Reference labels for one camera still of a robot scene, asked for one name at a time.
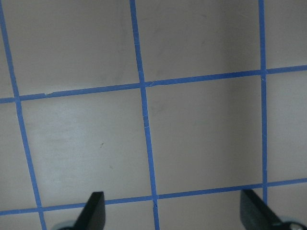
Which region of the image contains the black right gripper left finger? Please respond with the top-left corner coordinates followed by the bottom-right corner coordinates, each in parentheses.
top-left (72, 192), bottom-right (106, 230)

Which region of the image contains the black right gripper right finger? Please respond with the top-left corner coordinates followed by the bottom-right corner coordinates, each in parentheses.
top-left (240, 189), bottom-right (283, 230)

